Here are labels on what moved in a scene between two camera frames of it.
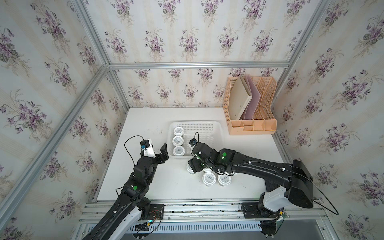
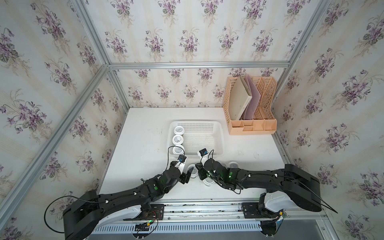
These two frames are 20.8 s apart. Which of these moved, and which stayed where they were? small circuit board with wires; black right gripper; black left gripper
Moved: black right gripper; black left gripper
Stayed: small circuit board with wires
